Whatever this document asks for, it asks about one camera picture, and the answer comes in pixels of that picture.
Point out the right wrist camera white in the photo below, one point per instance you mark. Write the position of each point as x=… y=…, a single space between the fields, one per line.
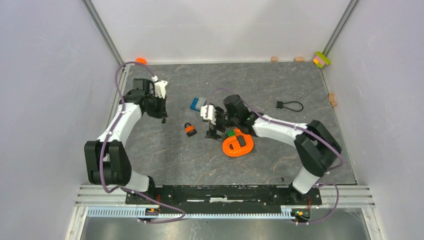
x=208 y=114

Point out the orange ring toy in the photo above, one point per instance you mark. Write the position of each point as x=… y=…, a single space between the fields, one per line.
x=239 y=145

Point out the wooden block right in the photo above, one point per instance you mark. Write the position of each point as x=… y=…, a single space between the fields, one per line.
x=299 y=59

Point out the wooden block left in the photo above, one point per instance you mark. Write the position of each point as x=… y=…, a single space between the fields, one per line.
x=274 y=59

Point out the black cable loop lock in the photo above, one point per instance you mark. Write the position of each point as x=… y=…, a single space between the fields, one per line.
x=294 y=106

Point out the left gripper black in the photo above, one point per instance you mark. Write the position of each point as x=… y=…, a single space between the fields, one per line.
x=162 y=113

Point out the green toy brick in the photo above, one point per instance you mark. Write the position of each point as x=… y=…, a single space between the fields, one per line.
x=231 y=133

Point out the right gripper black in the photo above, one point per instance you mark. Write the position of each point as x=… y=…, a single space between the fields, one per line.
x=212 y=133

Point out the blue grey toy brick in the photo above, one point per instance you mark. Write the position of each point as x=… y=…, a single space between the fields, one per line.
x=197 y=103

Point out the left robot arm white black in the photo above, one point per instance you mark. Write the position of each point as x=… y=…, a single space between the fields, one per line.
x=107 y=162

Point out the orange cap at wall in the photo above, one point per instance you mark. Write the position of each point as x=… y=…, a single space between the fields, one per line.
x=141 y=60

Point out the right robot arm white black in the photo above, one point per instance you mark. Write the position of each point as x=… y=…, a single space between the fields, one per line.
x=315 y=145

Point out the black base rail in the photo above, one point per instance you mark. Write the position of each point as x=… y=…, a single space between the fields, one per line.
x=230 y=199

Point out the green pink brick stack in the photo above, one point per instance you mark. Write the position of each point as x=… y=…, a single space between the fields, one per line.
x=320 y=60

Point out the wooden arch piece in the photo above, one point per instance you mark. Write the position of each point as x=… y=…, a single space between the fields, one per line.
x=332 y=99

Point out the wooden block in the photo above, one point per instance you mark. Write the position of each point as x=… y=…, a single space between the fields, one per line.
x=274 y=59
x=299 y=59

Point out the orange black padlock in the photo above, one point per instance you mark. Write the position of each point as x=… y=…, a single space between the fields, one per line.
x=189 y=129

